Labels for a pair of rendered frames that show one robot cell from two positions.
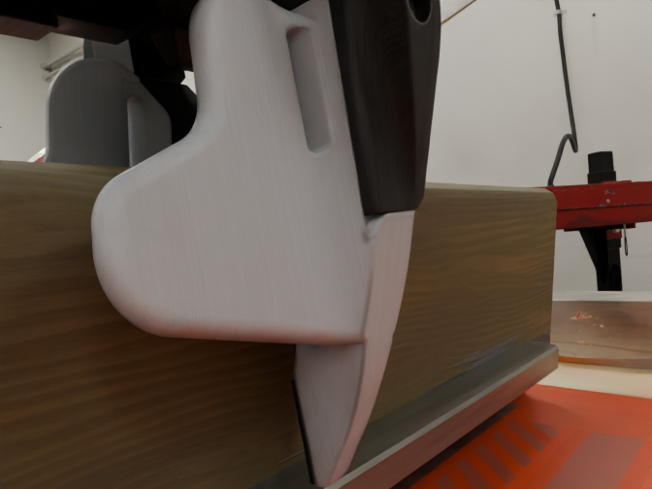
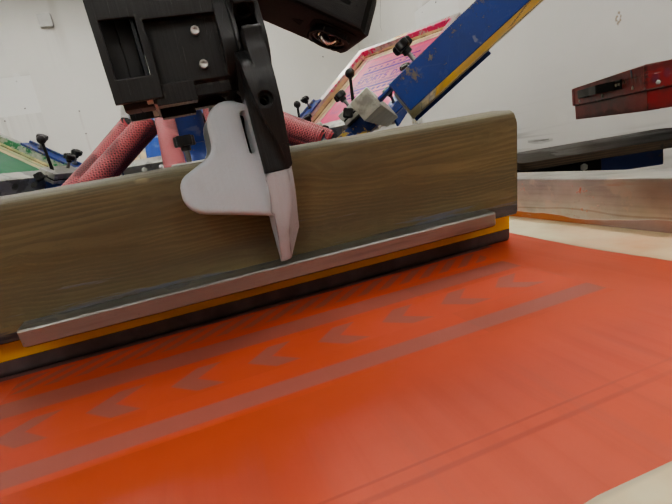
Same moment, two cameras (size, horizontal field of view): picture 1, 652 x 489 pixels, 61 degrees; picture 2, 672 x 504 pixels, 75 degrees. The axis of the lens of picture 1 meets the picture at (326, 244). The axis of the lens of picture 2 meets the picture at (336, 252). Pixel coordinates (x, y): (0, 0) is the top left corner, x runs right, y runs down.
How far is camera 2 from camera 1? 18 cm
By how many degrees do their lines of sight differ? 35
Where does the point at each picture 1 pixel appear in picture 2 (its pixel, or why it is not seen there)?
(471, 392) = (395, 235)
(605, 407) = (536, 249)
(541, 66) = not seen: outside the picture
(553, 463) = (454, 272)
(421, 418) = (355, 244)
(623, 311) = (605, 186)
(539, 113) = not seen: outside the picture
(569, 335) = (574, 203)
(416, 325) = (361, 205)
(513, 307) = (460, 191)
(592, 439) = (494, 264)
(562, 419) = (499, 254)
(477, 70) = not seen: outside the picture
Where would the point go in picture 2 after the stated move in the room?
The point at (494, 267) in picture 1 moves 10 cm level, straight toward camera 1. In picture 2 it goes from (433, 170) to (321, 200)
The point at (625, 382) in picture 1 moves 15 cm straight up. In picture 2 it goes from (582, 236) to (569, 16)
